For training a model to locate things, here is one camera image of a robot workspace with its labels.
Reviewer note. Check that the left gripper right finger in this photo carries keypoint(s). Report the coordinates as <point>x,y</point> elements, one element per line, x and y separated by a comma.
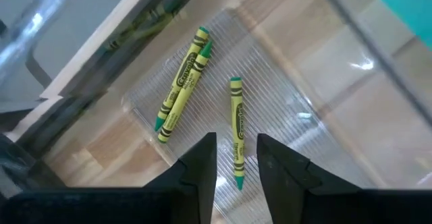
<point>283,183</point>

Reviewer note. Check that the teal plastic bin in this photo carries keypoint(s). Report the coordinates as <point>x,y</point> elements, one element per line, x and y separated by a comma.
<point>411,1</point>

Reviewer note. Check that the clear plastic bin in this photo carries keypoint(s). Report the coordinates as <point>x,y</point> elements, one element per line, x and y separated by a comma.
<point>280,92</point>

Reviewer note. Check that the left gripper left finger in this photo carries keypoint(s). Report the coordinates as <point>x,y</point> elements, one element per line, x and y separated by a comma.
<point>199,183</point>

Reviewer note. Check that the green crayon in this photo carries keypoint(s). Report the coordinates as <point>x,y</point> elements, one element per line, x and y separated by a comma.
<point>187,89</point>
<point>237,116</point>
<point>181,75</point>

